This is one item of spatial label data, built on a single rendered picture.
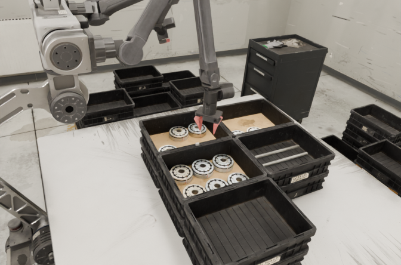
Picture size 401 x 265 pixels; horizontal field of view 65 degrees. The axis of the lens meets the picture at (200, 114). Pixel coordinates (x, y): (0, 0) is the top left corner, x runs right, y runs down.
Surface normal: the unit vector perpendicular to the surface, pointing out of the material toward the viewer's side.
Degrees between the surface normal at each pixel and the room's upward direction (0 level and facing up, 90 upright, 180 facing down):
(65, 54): 90
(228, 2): 90
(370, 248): 0
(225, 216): 0
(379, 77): 90
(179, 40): 90
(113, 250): 0
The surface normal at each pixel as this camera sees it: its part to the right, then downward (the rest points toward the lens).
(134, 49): 0.47, 0.22
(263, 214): 0.07, -0.85
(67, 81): 0.46, 0.49
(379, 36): -0.88, 0.19
